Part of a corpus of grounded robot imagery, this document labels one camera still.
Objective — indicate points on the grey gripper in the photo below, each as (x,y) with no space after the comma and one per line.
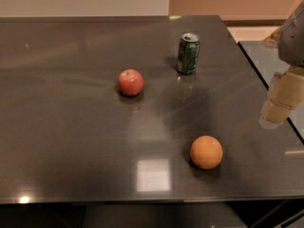
(293,43)

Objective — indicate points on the green soda can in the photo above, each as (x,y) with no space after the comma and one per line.
(189,49)

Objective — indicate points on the orange fruit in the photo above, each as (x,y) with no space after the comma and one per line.
(206,152)

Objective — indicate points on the grey side table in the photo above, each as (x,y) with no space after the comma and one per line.
(266,63)

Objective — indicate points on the red apple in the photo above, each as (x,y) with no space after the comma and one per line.
(130,82)

